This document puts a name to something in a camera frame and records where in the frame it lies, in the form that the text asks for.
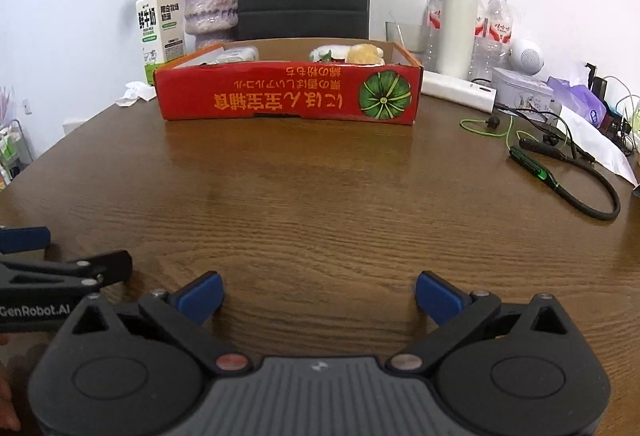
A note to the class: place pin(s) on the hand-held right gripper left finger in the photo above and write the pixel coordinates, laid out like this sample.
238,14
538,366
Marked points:
202,296

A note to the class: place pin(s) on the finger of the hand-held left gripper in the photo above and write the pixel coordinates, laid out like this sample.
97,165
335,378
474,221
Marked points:
112,263
25,240

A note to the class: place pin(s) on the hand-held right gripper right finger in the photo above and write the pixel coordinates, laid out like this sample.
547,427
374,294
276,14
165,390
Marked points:
440,296

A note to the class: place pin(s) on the red cardboard box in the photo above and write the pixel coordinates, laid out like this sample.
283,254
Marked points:
280,90

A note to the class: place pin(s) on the yellow white plush toy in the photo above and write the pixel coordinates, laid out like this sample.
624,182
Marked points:
365,54

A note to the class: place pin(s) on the person's left hand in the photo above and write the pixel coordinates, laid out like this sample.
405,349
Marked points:
6,396

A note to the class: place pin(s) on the black green neckband earphones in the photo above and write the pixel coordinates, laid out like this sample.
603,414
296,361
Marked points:
537,170

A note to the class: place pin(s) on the crumpled white tissue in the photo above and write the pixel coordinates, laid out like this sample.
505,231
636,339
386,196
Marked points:
137,93

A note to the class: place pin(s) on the white power strip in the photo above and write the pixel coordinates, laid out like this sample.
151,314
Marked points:
455,88

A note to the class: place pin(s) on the white paper sheet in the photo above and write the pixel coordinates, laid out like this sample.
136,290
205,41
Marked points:
600,150

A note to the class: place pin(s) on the white tin box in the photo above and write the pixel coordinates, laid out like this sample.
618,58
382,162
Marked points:
522,90

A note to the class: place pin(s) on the white green milk carton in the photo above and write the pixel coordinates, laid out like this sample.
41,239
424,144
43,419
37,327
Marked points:
160,35

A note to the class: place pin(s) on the purple plastic bag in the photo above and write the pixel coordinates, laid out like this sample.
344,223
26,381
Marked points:
580,100

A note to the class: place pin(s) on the clear drinking glass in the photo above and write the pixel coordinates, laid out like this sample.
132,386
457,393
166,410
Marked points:
407,43

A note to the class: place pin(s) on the white round speaker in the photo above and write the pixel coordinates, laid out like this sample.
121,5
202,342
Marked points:
527,55

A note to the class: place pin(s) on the black stand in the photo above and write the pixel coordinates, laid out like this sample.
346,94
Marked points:
597,90

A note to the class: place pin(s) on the white thermos bottle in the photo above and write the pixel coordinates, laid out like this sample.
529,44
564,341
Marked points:
457,30

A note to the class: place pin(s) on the clear plastic water bottle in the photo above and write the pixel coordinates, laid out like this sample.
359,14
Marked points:
495,35
434,15

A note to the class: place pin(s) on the mottled pink stone vase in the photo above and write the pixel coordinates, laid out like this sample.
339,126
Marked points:
210,5

